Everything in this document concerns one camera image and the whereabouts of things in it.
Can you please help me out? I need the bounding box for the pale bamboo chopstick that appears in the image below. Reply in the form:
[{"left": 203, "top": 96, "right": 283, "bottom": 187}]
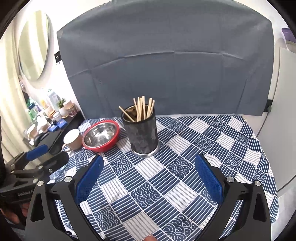
[
  {"left": 147, "top": 98, "right": 152, "bottom": 118},
  {"left": 119, "top": 106, "right": 135, "bottom": 123},
  {"left": 133, "top": 98, "right": 138, "bottom": 117}
]

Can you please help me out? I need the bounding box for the tan bamboo chopstick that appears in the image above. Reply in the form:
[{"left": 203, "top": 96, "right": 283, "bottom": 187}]
[
  {"left": 142, "top": 96, "right": 146, "bottom": 120},
  {"left": 137, "top": 97, "right": 141, "bottom": 121},
  {"left": 138, "top": 97, "right": 142, "bottom": 121},
  {"left": 147, "top": 100, "right": 155, "bottom": 117}
]

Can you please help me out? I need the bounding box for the person's left hand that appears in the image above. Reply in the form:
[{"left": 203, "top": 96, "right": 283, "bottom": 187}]
[{"left": 1, "top": 202, "right": 30, "bottom": 224}]

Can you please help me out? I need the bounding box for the person's right hand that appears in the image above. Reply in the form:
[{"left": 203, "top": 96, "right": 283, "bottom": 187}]
[{"left": 143, "top": 235, "right": 158, "bottom": 241}]

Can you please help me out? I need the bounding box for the black computer mouse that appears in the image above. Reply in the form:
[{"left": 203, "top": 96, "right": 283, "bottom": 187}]
[{"left": 33, "top": 133, "right": 44, "bottom": 147}]

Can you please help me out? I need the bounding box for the black side shelf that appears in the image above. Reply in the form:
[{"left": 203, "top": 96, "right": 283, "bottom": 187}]
[{"left": 38, "top": 111, "right": 85, "bottom": 155}]

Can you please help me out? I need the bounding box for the blue box near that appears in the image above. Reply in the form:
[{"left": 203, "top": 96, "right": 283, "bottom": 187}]
[{"left": 48, "top": 125, "right": 59, "bottom": 132}]

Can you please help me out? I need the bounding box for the blue box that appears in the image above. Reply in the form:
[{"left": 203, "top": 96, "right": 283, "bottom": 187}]
[
  {"left": 48, "top": 125, "right": 59, "bottom": 132},
  {"left": 57, "top": 119, "right": 67, "bottom": 128}
]

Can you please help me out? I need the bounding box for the blue box far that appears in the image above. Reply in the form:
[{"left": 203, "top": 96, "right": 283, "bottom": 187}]
[{"left": 57, "top": 119, "right": 67, "bottom": 128}]

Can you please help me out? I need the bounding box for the beige ceramic mug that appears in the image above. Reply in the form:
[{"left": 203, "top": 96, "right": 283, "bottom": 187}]
[{"left": 62, "top": 128, "right": 82, "bottom": 152}]

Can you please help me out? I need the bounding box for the white small jar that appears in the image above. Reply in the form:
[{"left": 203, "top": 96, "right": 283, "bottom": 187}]
[{"left": 52, "top": 112, "right": 62, "bottom": 122}]

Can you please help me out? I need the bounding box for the red rimmed steel bowl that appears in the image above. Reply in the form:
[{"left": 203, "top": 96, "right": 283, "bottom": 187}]
[{"left": 82, "top": 120, "right": 120, "bottom": 153}]

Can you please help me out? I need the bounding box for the small potted cactus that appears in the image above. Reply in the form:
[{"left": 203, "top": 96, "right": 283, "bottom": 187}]
[{"left": 58, "top": 99, "right": 68, "bottom": 117}]

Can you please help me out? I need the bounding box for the blue white patterned tablecloth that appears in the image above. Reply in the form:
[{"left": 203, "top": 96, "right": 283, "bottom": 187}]
[{"left": 47, "top": 114, "right": 280, "bottom": 241}]

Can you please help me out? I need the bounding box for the pink glass jar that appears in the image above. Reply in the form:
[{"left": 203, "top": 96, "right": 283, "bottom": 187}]
[{"left": 67, "top": 105, "right": 77, "bottom": 118}]

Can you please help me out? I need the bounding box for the white bottle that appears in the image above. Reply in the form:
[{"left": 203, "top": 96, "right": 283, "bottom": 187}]
[{"left": 47, "top": 89, "right": 59, "bottom": 111}]

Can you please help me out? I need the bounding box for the white board right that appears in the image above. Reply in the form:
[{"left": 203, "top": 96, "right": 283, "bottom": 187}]
[{"left": 258, "top": 48, "right": 295, "bottom": 196}]

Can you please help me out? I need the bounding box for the black cylindrical utensil holder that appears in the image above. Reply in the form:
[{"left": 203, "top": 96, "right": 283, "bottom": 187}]
[{"left": 121, "top": 109, "right": 160, "bottom": 158}]

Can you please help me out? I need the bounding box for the grey fabric backdrop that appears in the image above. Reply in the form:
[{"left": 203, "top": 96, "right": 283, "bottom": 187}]
[{"left": 57, "top": 1, "right": 274, "bottom": 118}]

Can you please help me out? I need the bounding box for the purple chair back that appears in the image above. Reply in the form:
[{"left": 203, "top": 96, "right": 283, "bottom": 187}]
[{"left": 281, "top": 28, "right": 296, "bottom": 43}]

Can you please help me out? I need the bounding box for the black wall socket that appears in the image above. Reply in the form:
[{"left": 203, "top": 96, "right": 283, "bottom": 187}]
[{"left": 54, "top": 51, "right": 62, "bottom": 64}]

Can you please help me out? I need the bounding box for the oval wall mirror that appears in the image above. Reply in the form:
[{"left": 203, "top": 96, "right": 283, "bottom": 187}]
[{"left": 18, "top": 11, "right": 50, "bottom": 81}]

